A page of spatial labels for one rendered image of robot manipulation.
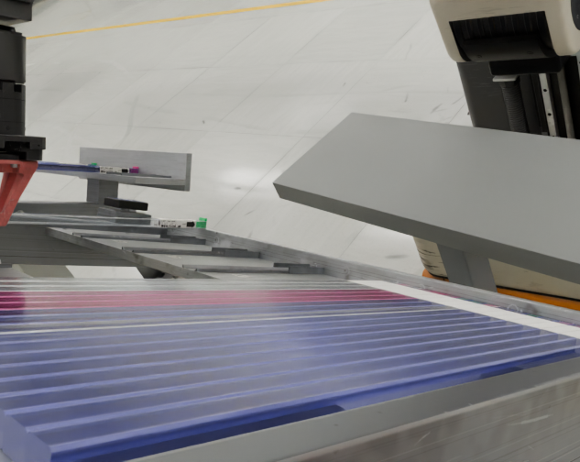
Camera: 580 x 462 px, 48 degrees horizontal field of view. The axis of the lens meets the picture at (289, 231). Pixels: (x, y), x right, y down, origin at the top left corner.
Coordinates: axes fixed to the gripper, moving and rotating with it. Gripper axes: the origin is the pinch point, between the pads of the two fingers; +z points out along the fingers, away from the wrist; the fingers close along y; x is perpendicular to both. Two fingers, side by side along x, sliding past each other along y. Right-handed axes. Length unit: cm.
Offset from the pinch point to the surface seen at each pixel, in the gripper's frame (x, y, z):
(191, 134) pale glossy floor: 166, -178, -11
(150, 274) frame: 30.2, -13.8, 12.1
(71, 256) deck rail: 13.2, -7.9, 6.7
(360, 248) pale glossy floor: 126, -44, 20
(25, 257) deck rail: 6.9, -7.9, 6.3
